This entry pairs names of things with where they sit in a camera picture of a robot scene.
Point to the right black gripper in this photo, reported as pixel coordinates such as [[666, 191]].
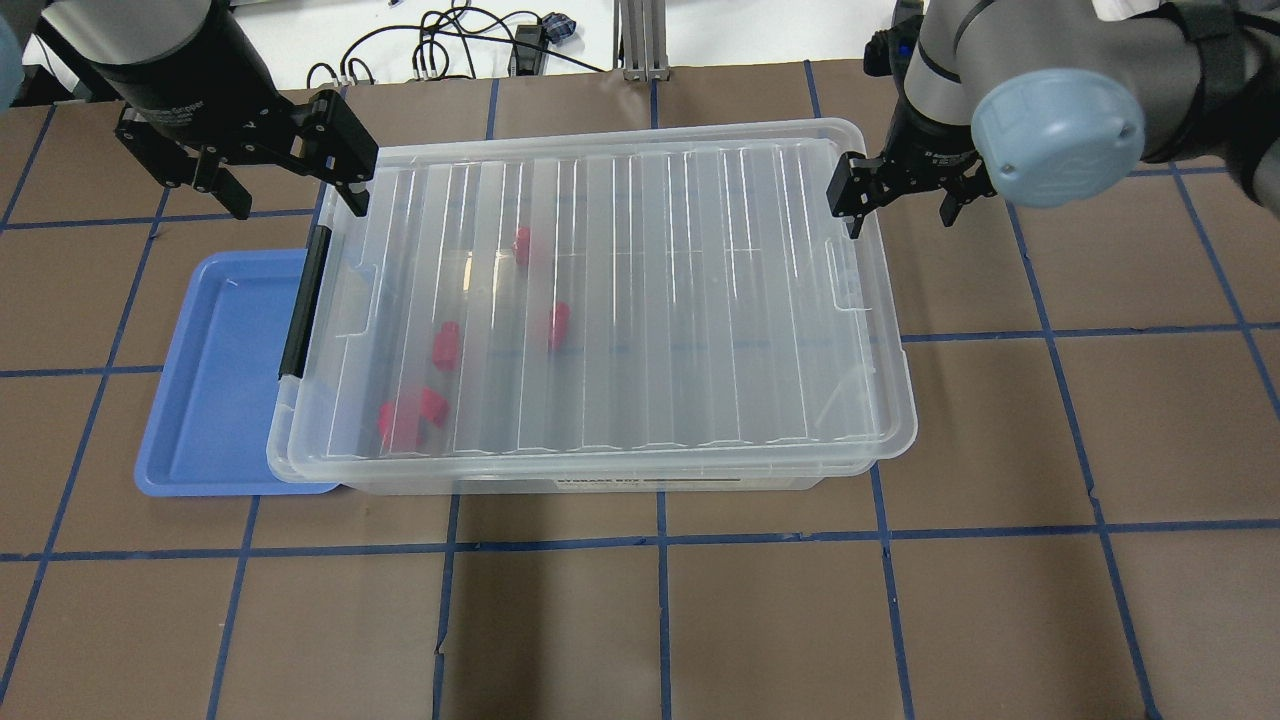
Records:
[[935, 140]]

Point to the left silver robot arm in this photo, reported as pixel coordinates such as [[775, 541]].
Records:
[[24, 19]]

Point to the black box handle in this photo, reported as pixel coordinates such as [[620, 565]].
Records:
[[301, 324]]

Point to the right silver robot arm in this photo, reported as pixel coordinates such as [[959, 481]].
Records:
[[1047, 102]]

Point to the blue plastic tray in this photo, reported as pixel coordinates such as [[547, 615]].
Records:
[[207, 432]]

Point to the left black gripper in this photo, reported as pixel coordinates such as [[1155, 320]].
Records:
[[192, 72]]

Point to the clear plastic storage box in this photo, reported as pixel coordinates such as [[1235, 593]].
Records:
[[590, 470]]

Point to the aluminium frame post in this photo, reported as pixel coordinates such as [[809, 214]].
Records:
[[640, 28]]

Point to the red block top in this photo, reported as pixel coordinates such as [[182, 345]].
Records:
[[522, 246]]

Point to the clear plastic box lid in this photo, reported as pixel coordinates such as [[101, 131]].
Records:
[[600, 290]]

